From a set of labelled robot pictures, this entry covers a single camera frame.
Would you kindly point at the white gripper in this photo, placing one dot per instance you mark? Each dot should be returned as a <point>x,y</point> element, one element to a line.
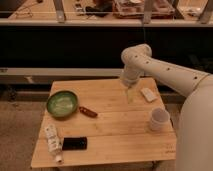
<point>129,78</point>

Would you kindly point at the white sponge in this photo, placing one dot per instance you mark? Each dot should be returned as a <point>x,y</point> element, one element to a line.
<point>148,94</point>

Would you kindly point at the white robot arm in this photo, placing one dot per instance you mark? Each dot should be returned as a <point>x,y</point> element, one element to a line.
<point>194,147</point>

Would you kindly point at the white cup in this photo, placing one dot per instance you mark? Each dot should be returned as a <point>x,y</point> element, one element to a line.
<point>158,119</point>

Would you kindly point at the wooden table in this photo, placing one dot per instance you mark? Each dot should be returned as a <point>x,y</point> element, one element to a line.
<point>120,133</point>

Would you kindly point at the green frying pan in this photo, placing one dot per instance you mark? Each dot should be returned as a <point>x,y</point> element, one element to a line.
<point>65,103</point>

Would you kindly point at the black rectangular box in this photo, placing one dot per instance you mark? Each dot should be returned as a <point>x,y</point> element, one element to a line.
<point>74,143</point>

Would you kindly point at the white tube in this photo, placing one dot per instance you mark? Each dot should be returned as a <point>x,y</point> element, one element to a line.
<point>54,143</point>

